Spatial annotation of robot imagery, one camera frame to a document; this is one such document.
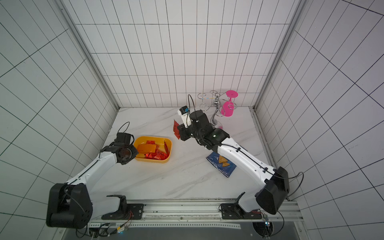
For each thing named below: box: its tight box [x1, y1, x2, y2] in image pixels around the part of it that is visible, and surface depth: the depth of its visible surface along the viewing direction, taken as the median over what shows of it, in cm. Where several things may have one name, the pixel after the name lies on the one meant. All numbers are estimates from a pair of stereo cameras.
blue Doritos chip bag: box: [206, 151, 237, 178], surface depth 89 cm
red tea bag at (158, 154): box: [144, 149, 169, 160], surface depth 92 cm
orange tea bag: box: [137, 143, 157, 154], surface depth 92 cm
